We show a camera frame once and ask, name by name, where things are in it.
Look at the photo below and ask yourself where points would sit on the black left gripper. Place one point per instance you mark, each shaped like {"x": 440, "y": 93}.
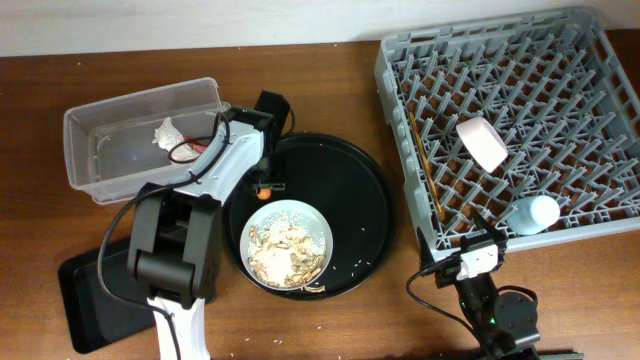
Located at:
{"x": 278, "y": 179}

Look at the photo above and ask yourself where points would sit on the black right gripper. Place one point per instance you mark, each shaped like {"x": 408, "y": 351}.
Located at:
{"x": 447, "y": 273}

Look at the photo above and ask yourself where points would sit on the orange carrot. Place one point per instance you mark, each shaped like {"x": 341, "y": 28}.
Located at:
{"x": 264, "y": 194}

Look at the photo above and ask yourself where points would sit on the white plate with food scraps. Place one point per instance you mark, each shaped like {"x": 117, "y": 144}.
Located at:
{"x": 286, "y": 245}

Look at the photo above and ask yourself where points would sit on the light blue cup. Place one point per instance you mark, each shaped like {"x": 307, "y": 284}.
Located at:
{"x": 533, "y": 215}

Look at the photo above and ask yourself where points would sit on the wooden chopstick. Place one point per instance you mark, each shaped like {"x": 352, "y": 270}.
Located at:
{"x": 426, "y": 167}

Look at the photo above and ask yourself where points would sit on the red snack wrapper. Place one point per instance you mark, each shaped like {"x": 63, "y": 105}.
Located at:
{"x": 195, "y": 144}

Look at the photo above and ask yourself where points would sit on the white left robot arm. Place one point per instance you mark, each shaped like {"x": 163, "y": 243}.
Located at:
{"x": 189, "y": 209}

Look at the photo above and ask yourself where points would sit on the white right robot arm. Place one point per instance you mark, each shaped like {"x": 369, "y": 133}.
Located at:
{"x": 503, "y": 320}

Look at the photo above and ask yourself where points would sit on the grey dishwasher rack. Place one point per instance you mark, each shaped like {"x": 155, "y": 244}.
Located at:
{"x": 554, "y": 90}

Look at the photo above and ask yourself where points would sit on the round black tray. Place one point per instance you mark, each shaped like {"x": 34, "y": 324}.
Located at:
{"x": 351, "y": 191}

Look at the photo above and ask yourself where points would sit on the peanut shell on tray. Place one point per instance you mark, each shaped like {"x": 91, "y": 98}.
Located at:
{"x": 314, "y": 289}

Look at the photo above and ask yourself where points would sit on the clear plastic bin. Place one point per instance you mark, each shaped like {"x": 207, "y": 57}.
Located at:
{"x": 109, "y": 146}

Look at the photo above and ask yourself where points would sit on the black rectangular bin lid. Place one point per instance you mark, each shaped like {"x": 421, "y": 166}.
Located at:
{"x": 137, "y": 287}

